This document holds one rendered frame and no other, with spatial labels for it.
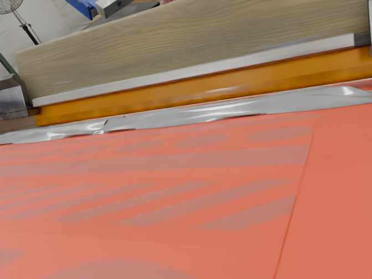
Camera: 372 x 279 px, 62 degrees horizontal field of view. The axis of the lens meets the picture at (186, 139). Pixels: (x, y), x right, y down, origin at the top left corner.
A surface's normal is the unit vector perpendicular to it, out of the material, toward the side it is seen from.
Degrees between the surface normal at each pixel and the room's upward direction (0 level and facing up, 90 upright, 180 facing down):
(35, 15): 90
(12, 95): 58
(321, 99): 3
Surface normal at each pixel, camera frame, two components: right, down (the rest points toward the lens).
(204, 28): -0.42, 0.18
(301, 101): -0.36, -0.66
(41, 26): 0.89, -0.08
